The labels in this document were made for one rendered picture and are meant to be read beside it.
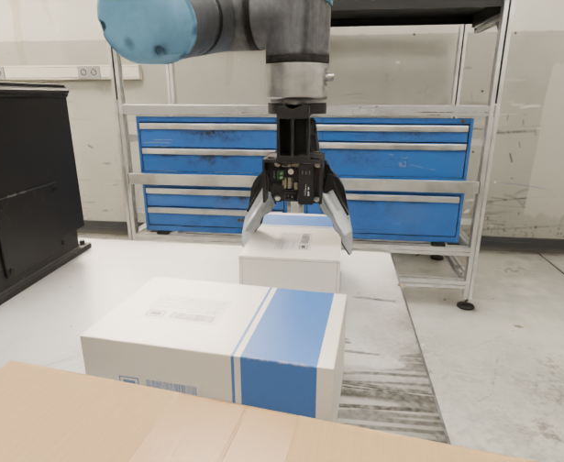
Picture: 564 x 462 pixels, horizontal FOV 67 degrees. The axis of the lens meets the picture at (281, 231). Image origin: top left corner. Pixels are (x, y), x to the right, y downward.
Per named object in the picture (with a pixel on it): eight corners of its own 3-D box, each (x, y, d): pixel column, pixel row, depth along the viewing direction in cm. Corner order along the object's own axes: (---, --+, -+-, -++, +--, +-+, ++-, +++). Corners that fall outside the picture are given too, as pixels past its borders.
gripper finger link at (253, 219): (218, 248, 56) (258, 192, 53) (229, 234, 61) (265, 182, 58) (237, 262, 56) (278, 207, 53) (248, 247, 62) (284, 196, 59)
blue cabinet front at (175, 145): (148, 229, 220) (136, 115, 203) (287, 235, 210) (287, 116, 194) (145, 230, 217) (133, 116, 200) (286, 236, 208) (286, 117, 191)
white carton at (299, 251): (267, 263, 72) (266, 212, 70) (338, 267, 71) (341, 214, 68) (240, 323, 53) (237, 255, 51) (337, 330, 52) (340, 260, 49)
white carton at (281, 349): (343, 375, 43) (347, 294, 41) (329, 471, 32) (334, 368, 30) (161, 350, 48) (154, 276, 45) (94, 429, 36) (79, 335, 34)
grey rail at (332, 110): (125, 114, 210) (124, 104, 208) (491, 115, 188) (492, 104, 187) (115, 115, 200) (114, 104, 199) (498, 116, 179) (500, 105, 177)
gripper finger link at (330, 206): (348, 268, 54) (308, 208, 52) (348, 251, 60) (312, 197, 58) (370, 256, 53) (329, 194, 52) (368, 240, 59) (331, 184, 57)
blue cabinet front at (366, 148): (304, 236, 209) (305, 116, 192) (457, 242, 200) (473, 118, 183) (303, 237, 207) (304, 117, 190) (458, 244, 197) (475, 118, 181)
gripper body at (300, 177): (259, 207, 51) (258, 103, 48) (270, 192, 60) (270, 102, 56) (324, 210, 51) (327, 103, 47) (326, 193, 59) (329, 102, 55)
